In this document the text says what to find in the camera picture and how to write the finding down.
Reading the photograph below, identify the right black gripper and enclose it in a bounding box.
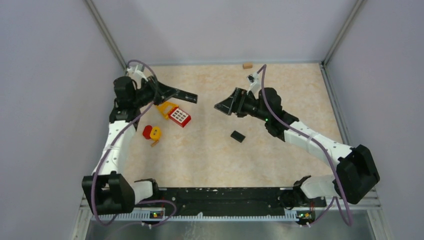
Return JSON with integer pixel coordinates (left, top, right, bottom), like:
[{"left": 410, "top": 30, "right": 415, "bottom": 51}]
[{"left": 215, "top": 88, "right": 270, "bottom": 122}]

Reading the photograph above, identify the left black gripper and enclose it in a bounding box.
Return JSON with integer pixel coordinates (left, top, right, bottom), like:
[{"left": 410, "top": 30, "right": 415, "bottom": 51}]
[{"left": 132, "top": 75, "right": 181, "bottom": 108}]

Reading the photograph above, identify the black remote control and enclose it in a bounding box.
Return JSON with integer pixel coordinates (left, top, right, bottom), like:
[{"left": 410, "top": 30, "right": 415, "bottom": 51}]
[{"left": 171, "top": 89, "right": 198, "bottom": 104}]

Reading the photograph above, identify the black battery cover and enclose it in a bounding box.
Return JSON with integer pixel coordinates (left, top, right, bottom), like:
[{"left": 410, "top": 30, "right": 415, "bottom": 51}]
[{"left": 230, "top": 130, "right": 246, "bottom": 143}]

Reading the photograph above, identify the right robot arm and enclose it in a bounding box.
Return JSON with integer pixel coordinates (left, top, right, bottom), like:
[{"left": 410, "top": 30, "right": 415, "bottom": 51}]
[{"left": 214, "top": 87, "right": 380, "bottom": 206}]

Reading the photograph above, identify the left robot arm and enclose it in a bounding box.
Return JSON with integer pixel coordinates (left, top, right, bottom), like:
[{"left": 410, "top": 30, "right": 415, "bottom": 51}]
[{"left": 81, "top": 76, "right": 182, "bottom": 216}]

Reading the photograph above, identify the red yellow toy phone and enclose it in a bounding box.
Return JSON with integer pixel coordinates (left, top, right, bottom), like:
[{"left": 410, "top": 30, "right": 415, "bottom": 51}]
[{"left": 156, "top": 101, "right": 192, "bottom": 128}]

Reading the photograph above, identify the red yellow toy piece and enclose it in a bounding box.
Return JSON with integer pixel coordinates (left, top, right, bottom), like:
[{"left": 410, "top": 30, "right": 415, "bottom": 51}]
[{"left": 142, "top": 125, "right": 162, "bottom": 141}]

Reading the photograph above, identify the small wooden block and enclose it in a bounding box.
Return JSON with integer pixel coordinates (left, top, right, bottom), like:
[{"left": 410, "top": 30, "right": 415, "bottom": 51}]
[{"left": 242, "top": 62, "right": 253, "bottom": 70}]

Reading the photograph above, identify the small orange toy piece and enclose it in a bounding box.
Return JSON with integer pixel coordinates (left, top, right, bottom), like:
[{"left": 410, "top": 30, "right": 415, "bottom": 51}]
[{"left": 150, "top": 140, "right": 159, "bottom": 147}]

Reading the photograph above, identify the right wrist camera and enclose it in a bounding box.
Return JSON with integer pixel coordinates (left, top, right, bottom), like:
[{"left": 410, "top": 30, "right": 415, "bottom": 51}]
[{"left": 247, "top": 72, "right": 262, "bottom": 95}]

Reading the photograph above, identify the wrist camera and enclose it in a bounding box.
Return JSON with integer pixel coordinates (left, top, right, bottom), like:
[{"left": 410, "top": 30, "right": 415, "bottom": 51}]
[
  {"left": 125, "top": 64, "right": 147, "bottom": 82},
  {"left": 247, "top": 72, "right": 262, "bottom": 95}
]

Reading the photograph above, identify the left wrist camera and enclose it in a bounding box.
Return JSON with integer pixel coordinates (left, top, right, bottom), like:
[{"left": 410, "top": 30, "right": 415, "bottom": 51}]
[{"left": 125, "top": 64, "right": 147, "bottom": 82}]

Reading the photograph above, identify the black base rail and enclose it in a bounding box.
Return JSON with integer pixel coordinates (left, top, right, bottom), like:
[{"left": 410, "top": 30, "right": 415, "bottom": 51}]
[{"left": 136, "top": 187, "right": 327, "bottom": 217}]

